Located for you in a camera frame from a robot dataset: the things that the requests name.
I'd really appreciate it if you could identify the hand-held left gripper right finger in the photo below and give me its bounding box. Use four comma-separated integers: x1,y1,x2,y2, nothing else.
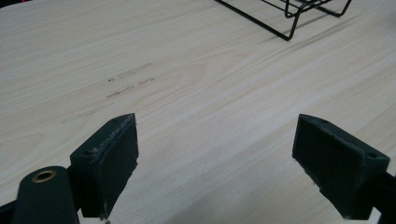
291,113,391,221

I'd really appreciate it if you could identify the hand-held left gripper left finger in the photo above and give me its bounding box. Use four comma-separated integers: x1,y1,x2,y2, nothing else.
69,112,140,220

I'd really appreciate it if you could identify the black wire rack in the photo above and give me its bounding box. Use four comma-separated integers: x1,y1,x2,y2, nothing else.
214,0,353,42

